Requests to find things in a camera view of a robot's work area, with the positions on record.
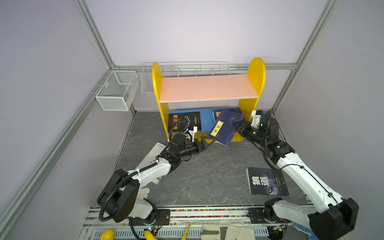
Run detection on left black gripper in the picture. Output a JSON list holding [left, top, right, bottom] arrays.
[[178, 136, 216, 158]]

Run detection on blue book dotted circle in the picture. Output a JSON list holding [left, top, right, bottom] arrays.
[[208, 109, 245, 147]]

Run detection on blue book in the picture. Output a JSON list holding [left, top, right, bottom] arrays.
[[213, 107, 242, 121]]

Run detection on black book yellow title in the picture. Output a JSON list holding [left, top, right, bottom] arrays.
[[168, 112, 202, 133]]

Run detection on dark book white characters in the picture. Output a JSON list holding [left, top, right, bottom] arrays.
[[246, 168, 289, 196]]

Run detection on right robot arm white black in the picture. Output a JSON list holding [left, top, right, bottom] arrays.
[[233, 111, 359, 240]]

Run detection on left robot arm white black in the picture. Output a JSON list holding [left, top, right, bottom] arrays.
[[97, 134, 216, 224]]

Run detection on yellow shelf with coloured boards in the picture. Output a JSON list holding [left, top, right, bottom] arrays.
[[152, 58, 267, 137]]

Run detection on white book black lettering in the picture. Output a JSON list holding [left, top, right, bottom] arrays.
[[136, 142, 168, 185]]

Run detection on white work glove left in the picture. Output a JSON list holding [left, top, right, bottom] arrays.
[[137, 188, 150, 200]]

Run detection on white grey glove front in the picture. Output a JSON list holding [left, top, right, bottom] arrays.
[[201, 224, 256, 240]]

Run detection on yellow thin tool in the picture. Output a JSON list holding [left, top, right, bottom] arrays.
[[181, 225, 191, 240]]

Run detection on white mesh box basket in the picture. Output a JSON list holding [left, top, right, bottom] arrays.
[[96, 71, 140, 112]]

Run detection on yellow round object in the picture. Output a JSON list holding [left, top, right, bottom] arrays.
[[100, 229, 115, 240]]

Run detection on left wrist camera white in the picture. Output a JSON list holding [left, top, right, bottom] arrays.
[[185, 126, 198, 142]]

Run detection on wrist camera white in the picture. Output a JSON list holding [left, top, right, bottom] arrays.
[[251, 110, 263, 129], [185, 126, 198, 142]]

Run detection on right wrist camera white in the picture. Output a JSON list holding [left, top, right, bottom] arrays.
[[251, 110, 263, 129]]

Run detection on white wire basket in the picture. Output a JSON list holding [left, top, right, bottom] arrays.
[[141, 62, 231, 95]]

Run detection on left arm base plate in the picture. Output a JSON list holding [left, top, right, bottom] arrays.
[[131, 209, 171, 226]]

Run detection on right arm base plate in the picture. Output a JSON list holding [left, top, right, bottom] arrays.
[[247, 207, 268, 224]]

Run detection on yellow tool handle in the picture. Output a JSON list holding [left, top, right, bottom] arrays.
[[144, 231, 158, 240]]

